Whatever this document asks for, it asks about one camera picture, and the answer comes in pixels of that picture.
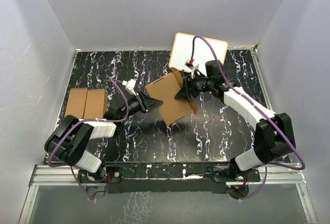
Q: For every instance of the white board yellow frame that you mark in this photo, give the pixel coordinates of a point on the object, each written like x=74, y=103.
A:
x=182, y=50

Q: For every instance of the black base frame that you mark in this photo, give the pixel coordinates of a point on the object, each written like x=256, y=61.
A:
x=215, y=177

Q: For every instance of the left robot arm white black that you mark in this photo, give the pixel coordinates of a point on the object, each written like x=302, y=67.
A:
x=68, y=143

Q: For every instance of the folded brown cardboard box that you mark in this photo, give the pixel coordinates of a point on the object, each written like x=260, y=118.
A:
x=87, y=104

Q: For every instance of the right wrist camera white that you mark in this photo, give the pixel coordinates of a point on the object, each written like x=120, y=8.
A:
x=194, y=68

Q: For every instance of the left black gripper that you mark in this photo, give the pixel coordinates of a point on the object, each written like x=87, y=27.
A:
x=147, y=104

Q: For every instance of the aluminium rail frame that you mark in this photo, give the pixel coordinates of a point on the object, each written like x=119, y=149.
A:
x=55, y=195

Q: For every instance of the brown cardboard box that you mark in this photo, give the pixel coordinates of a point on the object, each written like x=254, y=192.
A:
x=87, y=104
x=165, y=88

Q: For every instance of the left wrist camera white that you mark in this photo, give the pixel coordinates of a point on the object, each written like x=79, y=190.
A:
x=130, y=86

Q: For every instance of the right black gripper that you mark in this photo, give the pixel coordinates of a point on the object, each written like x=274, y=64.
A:
x=184, y=93

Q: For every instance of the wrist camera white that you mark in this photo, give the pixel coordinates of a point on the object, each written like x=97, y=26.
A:
x=130, y=86
x=194, y=68

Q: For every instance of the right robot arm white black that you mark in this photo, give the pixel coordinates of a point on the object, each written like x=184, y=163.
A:
x=273, y=133

